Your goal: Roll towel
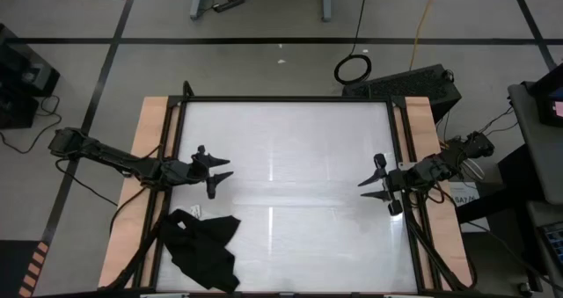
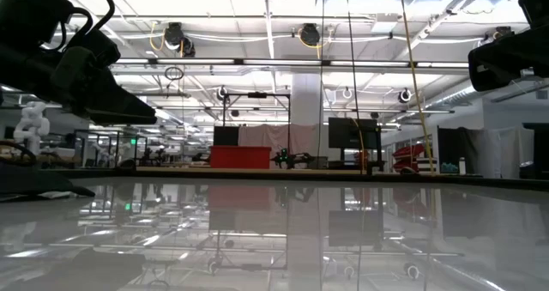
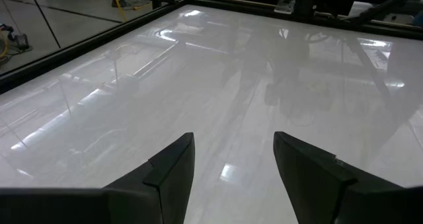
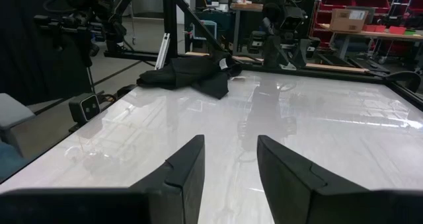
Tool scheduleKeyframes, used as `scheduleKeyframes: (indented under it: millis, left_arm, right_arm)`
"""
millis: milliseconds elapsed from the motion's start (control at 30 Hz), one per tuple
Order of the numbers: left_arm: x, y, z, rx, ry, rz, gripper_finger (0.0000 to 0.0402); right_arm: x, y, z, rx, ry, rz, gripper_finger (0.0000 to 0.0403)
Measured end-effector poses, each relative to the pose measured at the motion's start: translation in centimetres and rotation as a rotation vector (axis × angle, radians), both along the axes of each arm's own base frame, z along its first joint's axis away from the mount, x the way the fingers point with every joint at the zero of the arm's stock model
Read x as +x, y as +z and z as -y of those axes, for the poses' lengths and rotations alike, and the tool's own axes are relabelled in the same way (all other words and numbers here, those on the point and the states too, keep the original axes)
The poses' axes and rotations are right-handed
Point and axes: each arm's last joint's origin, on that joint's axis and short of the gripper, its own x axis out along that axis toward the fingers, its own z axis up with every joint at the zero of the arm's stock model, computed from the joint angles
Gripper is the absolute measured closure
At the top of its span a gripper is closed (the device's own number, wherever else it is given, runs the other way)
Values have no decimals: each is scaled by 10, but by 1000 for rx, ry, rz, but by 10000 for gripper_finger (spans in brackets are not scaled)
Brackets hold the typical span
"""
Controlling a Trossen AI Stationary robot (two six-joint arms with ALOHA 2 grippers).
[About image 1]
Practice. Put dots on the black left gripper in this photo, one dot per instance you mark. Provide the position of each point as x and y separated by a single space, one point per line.
182 172

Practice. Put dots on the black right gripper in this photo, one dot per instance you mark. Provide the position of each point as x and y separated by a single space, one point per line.
404 178

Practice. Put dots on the black towel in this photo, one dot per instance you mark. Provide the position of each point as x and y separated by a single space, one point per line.
198 249

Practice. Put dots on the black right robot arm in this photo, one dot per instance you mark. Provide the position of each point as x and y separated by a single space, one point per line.
475 146

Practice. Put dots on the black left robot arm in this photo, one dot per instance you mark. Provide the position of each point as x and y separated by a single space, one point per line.
101 150

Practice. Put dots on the light wooden side board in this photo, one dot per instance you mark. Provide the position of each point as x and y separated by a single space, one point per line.
420 122
145 126

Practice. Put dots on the white label sheet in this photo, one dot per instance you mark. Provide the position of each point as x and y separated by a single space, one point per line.
466 199

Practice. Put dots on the black computer tower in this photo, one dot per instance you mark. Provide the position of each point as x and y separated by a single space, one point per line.
404 87

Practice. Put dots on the black desk base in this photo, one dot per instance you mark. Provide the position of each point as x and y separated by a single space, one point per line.
519 175

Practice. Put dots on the grey side table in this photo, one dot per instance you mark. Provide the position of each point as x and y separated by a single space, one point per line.
533 214
534 157

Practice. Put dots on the black power strip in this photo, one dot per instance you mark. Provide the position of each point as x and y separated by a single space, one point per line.
228 4

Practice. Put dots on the grey desk leg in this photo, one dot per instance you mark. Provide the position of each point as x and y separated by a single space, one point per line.
198 3
327 3

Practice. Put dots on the dark keyboard device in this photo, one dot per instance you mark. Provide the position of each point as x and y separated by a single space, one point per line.
555 243

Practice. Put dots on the black monitor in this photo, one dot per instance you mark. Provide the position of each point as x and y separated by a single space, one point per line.
550 96

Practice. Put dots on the black equipment box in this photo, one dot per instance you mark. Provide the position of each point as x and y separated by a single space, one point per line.
22 69

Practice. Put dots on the black orange striped floor mat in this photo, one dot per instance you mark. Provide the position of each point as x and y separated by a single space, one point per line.
17 267

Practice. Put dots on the black metal table frame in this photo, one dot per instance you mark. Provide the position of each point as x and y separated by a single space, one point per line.
286 99

